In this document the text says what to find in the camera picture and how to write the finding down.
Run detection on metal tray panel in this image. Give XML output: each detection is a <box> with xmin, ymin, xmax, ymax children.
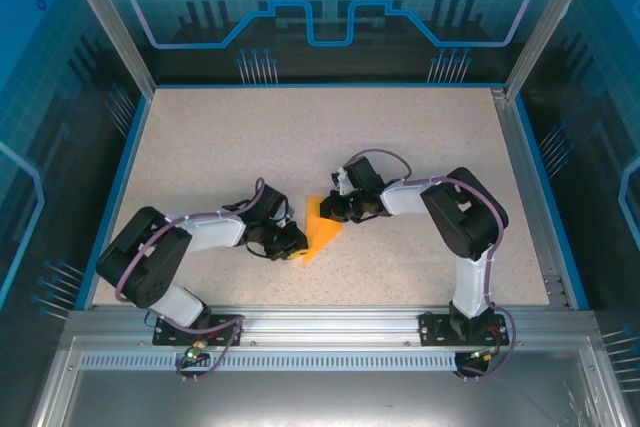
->
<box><xmin>29</xmin><ymin>335</ymin><xmax>634</xmax><ymax>427</ymax></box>

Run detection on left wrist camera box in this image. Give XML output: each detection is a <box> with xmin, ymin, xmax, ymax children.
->
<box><xmin>273</xmin><ymin>204</ymin><xmax>297</xmax><ymax>229</ymax></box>

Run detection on orange cloth piece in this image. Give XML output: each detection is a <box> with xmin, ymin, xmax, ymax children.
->
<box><xmin>301</xmin><ymin>195</ymin><xmax>346</xmax><ymax>266</ymax></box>

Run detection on left arm power connector wires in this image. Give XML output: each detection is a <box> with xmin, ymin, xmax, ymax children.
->
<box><xmin>184</xmin><ymin>329</ymin><xmax>222</xmax><ymax>364</ymax></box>

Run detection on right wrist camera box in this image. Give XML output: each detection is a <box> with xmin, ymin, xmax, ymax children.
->
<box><xmin>329</xmin><ymin>166</ymin><xmax>351</xmax><ymax>196</ymax></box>

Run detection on aluminium side rail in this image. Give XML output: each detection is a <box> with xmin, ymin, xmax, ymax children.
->
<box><xmin>491</xmin><ymin>87</ymin><xmax>571</xmax><ymax>309</ymax></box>

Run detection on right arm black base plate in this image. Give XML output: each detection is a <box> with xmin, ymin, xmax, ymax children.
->
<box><xmin>418</xmin><ymin>310</ymin><xmax>510</xmax><ymax>347</ymax></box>

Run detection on aluminium mounting rail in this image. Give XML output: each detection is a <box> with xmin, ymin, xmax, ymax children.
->
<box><xmin>64</xmin><ymin>304</ymin><xmax>599</xmax><ymax>348</ymax></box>

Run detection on arm power connector wires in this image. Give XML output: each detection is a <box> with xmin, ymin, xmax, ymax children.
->
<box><xmin>184</xmin><ymin>329</ymin><xmax>222</xmax><ymax>364</ymax></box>
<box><xmin>468</xmin><ymin>329</ymin><xmax>503</xmax><ymax>364</ymax></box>

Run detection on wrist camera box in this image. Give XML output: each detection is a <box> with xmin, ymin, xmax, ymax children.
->
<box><xmin>273</xmin><ymin>204</ymin><xmax>297</xmax><ymax>229</ymax></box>
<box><xmin>329</xmin><ymin>166</ymin><xmax>351</xmax><ymax>196</ymax></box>

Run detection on right arm power connector wires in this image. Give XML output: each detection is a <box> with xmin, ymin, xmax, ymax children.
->
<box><xmin>468</xmin><ymin>329</ymin><xmax>503</xmax><ymax>364</ymax></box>

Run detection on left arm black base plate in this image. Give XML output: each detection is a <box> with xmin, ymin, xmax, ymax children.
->
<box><xmin>151</xmin><ymin>314</ymin><xmax>245</xmax><ymax>347</ymax></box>

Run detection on blue table edge strip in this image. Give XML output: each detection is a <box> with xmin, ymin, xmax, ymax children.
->
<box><xmin>73</xmin><ymin>94</ymin><xmax>154</xmax><ymax>311</ymax></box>
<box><xmin>513</xmin><ymin>95</ymin><xmax>591</xmax><ymax>311</ymax></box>
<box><xmin>152</xmin><ymin>81</ymin><xmax>507</xmax><ymax>91</ymax></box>

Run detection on aluminium frame post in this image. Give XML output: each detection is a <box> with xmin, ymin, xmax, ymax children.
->
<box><xmin>504</xmin><ymin>0</ymin><xmax>604</xmax><ymax>101</ymax></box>
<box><xmin>55</xmin><ymin>0</ymin><xmax>157</xmax><ymax>98</ymax></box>

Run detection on slotted aluminium cable duct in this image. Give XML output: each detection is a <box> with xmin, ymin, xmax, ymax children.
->
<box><xmin>78</xmin><ymin>351</ymin><xmax>460</xmax><ymax>373</ymax></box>

